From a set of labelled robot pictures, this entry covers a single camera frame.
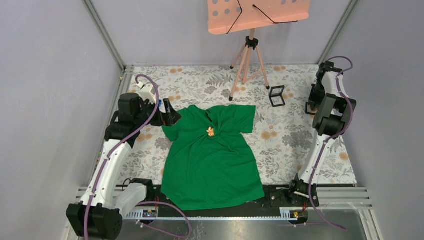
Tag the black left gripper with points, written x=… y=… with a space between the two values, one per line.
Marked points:
x=168 y=119

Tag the orange brooch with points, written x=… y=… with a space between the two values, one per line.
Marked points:
x=211 y=132

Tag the green t-shirt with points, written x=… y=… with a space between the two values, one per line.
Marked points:
x=203 y=172

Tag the black display box frame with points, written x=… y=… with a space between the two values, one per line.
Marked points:
x=276 y=96

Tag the black box with ring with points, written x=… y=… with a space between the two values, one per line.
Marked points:
x=310 y=109

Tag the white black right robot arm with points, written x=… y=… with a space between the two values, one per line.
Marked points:
x=333 y=112

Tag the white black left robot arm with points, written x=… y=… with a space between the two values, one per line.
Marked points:
x=99 y=214

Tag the pink music stand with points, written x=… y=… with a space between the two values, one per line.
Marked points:
x=230 y=16

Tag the floral table mat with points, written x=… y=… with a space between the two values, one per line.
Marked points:
x=282 y=136

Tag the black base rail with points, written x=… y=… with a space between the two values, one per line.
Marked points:
x=279 y=202

